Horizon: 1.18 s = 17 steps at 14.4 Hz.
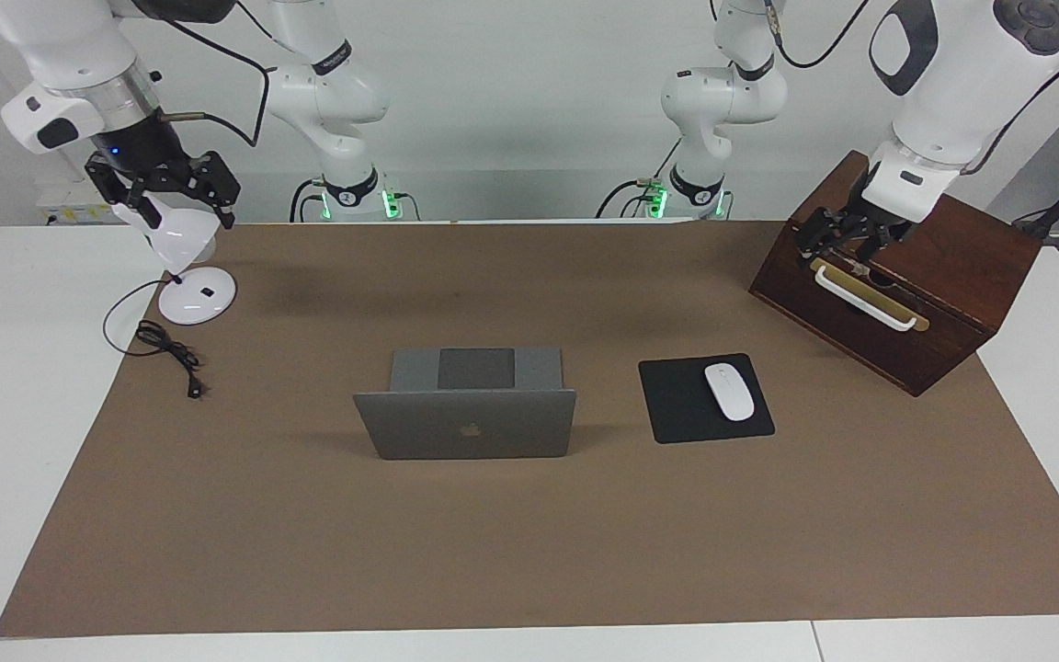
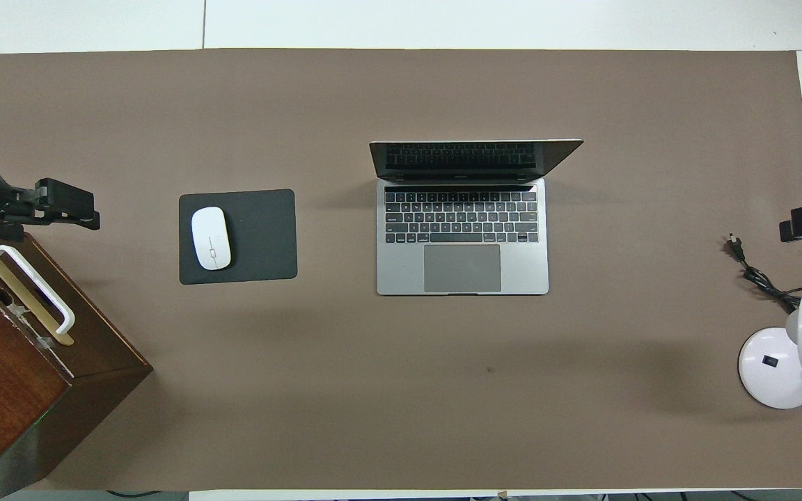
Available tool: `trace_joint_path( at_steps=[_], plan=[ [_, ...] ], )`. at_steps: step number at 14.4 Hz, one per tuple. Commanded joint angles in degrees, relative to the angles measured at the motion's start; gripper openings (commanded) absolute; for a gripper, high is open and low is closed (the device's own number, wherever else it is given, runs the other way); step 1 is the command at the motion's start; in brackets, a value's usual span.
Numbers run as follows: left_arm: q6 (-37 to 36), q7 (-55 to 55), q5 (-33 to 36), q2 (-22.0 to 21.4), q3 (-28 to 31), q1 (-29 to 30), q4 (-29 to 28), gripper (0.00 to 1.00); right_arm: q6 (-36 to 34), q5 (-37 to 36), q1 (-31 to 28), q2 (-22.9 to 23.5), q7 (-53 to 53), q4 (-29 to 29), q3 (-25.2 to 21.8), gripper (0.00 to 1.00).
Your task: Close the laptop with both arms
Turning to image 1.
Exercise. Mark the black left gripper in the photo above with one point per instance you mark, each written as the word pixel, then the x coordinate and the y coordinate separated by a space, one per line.
pixel 874 225

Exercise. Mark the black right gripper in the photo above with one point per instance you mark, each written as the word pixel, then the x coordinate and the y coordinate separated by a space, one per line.
pixel 148 152

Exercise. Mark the grey laptop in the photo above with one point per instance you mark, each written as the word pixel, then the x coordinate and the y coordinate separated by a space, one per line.
pixel 465 423

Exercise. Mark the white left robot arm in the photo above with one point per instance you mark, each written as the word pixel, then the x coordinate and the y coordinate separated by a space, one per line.
pixel 723 92

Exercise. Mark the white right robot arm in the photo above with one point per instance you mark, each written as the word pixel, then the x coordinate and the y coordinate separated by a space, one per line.
pixel 327 92

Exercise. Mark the white power strip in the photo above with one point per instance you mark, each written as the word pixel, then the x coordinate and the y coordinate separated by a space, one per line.
pixel 70 215

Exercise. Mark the dark wooden box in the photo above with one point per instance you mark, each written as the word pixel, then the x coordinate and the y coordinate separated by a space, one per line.
pixel 952 267

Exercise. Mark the white desk lamp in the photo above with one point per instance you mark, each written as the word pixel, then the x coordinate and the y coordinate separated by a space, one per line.
pixel 199 299

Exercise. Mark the white computer mouse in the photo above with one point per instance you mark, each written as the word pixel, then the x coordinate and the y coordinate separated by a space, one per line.
pixel 730 391

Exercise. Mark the black mouse pad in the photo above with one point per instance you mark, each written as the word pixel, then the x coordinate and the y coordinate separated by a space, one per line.
pixel 677 405

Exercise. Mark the brown table mat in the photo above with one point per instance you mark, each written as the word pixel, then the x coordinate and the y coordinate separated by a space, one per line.
pixel 529 552

